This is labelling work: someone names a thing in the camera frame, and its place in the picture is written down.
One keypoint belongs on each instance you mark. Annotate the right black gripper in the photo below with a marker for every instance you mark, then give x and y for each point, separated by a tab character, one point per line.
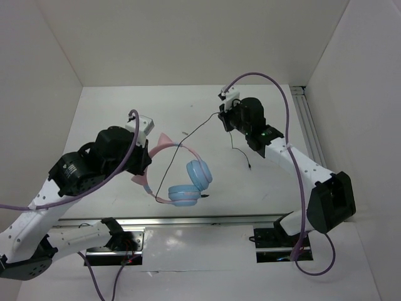
224	116

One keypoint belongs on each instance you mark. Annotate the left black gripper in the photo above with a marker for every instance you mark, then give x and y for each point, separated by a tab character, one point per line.
143	156

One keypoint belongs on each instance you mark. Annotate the pink blue cat-ear headphones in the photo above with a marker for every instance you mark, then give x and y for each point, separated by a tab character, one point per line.
187	187

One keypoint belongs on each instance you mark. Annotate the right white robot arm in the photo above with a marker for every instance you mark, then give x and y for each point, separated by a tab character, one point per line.
327	198

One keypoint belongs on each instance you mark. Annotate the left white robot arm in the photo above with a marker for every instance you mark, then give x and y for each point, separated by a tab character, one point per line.
28	248

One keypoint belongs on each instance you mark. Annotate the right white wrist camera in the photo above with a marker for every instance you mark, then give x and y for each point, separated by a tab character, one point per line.
228	98

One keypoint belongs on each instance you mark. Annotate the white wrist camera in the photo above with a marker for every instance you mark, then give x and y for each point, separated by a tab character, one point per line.
228	98
145	126

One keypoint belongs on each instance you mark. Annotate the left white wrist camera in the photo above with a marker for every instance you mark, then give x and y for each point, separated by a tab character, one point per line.
145	126

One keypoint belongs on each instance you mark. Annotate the aluminium rail at right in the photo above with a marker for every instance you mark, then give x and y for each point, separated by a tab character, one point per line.
307	124

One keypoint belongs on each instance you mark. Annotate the aluminium rail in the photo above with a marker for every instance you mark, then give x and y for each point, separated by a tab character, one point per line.
199	220
307	124

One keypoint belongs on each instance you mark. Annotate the aluminium rail at front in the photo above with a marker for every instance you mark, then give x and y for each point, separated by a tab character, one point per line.
199	220

